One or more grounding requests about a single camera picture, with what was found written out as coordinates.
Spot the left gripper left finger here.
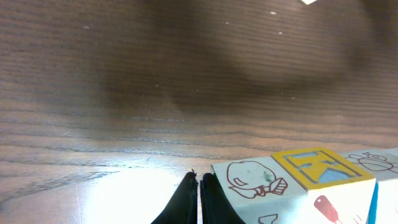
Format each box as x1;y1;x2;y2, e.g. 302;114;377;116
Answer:
151;170;198;224

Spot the wooden block with red mark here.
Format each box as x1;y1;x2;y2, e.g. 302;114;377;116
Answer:
272;147;376;224

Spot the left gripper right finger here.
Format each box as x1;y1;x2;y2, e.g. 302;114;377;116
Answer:
200;173;245;224

